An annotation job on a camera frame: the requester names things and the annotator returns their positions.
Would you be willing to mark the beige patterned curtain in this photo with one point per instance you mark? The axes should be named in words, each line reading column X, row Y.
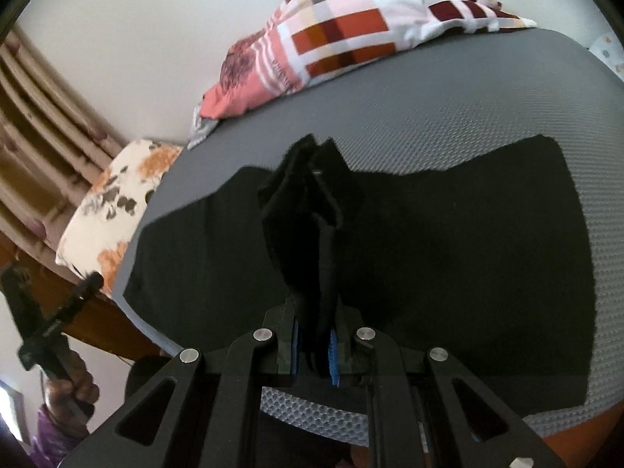
column 39, row 156

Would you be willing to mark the person's left forearm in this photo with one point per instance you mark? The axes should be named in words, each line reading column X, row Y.
column 53, row 441

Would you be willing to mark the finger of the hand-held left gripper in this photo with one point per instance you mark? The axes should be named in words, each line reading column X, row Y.
column 87, row 285

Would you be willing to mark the grey mesh mattress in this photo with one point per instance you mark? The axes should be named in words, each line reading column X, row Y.
column 438, row 107

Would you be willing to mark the person's left hand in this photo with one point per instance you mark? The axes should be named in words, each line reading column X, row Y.
column 73, row 390

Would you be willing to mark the wooden bed frame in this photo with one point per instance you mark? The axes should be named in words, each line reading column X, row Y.
column 97, row 321

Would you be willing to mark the floral pillow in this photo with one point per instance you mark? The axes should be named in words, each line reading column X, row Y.
column 122, row 190

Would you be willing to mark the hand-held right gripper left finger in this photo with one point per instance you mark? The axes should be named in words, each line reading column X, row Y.
column 294, row 351

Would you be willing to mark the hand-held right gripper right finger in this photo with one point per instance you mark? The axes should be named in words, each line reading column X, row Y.
column 334, row 357

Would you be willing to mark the pink patterned blanket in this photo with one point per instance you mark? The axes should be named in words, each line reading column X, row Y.
column 341, row 34

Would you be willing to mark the white spotted cloth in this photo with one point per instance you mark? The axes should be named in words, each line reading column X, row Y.
column 607, row 51

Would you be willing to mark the black pants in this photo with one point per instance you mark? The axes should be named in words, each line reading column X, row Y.
column 438, row 253

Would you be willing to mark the grey striped cloth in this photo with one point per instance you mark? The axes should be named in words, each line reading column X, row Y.
column 201, row 129

